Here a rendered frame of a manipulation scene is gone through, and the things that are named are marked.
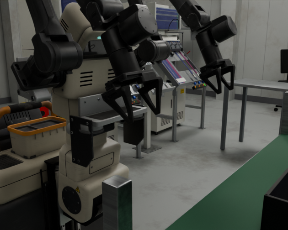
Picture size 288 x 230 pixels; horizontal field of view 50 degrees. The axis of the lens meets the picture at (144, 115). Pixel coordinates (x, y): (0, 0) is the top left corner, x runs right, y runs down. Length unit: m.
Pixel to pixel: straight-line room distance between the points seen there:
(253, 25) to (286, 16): 0.62
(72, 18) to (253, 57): 5.83
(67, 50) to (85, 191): 0.48
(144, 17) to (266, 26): 5.97
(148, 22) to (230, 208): 0.41
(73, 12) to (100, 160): 0.51
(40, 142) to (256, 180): 0.86
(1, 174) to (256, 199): 0.88
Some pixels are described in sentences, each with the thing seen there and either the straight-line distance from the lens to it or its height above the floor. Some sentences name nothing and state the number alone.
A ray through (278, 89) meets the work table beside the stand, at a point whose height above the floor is 0.79.
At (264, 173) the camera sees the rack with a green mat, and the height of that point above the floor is 0.95.
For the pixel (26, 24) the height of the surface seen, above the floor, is 1.40.
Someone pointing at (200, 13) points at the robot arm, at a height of 1.36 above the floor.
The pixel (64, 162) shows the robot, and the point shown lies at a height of 0.86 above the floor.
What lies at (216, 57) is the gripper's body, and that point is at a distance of 1.02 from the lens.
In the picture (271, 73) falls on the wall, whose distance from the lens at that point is 6.55.
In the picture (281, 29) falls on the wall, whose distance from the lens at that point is 6.49.
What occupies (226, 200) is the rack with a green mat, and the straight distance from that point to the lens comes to 0.70.
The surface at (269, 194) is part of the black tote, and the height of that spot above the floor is 1.06.
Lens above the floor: 1.28
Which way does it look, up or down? 14 degrees down
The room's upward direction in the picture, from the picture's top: straight up
